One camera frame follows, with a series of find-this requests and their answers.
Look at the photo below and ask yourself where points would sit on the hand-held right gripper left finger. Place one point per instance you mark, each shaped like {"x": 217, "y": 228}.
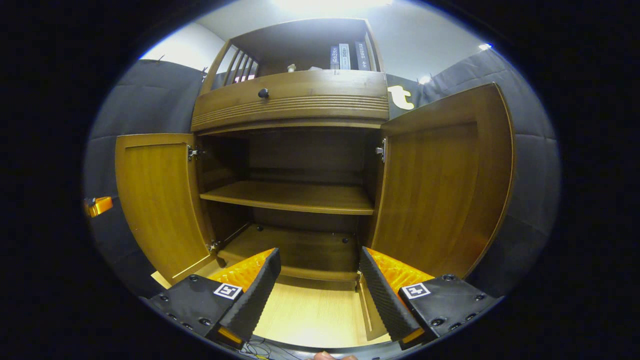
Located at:
{"x": 255, "y": 300}

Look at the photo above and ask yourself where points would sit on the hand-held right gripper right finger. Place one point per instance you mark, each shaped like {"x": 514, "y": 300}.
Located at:
{"x": 382, "y": 300}

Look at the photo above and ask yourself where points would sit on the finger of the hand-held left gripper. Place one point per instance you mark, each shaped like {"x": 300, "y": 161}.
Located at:
{"x": 100, "y": 206}

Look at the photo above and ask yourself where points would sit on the wooden cabinet door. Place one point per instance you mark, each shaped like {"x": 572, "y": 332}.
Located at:
{"x": 160, "y": 210}
{"x": 440, "y": 190}

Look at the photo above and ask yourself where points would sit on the wooden double-door shoe cabinet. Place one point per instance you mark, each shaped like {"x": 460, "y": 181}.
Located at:
{"x": 310, "y": 155}

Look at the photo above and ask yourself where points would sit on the metal door hinge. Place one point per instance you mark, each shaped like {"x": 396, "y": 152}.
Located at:
{"x": 214, "y": 245}
{"x": 194, "y": 152}
{"x": 381, "y": 150}

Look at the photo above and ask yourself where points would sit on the wooden cabinet drawer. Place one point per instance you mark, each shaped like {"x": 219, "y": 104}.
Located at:
{"x": 310, "y": 95}

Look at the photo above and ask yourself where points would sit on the wooden inner shelf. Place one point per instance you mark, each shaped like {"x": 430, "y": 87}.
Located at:
{"x": 300, "y": 197}

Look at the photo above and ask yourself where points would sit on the black drawer knob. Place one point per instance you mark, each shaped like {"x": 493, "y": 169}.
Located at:
{"x": 263, "y": 93}

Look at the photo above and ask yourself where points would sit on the dark blue book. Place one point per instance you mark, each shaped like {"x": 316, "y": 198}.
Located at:
{"x": 362, "y": 56}
{"x": 334, "y": 57}

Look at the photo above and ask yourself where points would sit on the grey spine book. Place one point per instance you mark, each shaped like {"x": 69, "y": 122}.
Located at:
{"x": 345, "y": 56}

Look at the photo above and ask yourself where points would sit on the small ceiling light panel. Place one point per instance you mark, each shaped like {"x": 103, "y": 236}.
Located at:
{"x": 485, "y": 46}

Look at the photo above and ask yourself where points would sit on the large ceiling light panel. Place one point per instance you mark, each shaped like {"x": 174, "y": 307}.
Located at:
{"x": 330, "y": 4}

